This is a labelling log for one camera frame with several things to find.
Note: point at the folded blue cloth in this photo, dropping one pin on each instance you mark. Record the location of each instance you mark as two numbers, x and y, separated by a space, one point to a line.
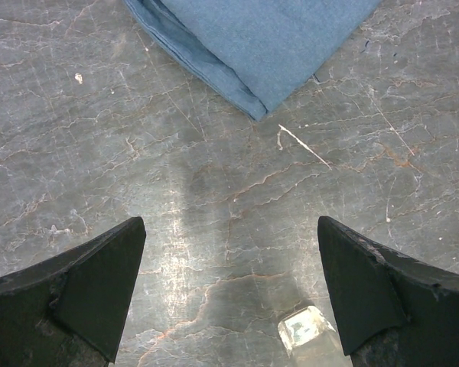
255 54

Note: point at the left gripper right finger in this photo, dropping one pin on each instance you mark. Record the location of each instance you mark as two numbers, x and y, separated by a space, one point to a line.
390 309

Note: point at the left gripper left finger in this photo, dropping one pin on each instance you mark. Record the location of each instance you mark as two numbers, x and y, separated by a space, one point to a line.
71 309

